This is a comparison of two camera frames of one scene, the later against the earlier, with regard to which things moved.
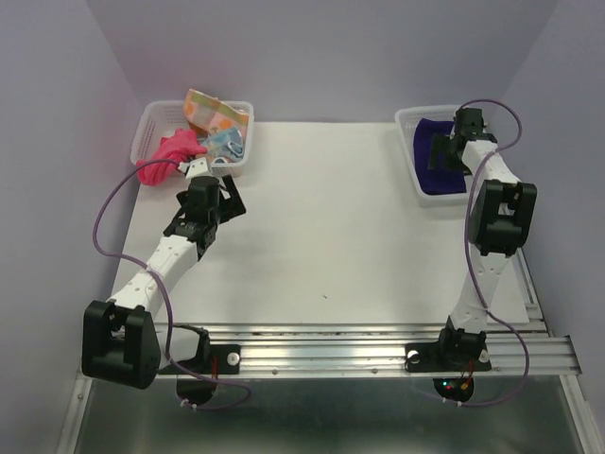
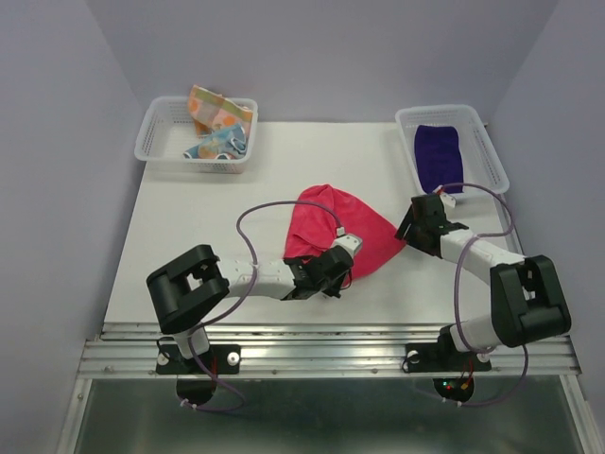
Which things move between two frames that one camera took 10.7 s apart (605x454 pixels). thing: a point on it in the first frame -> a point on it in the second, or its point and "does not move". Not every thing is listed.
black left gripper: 232,206 -> 334,290
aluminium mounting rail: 377,350 does not move
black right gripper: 440,144 -> 406,227
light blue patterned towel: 228,143 does not move
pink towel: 178,147 -> 323,214
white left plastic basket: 158,119 does not move
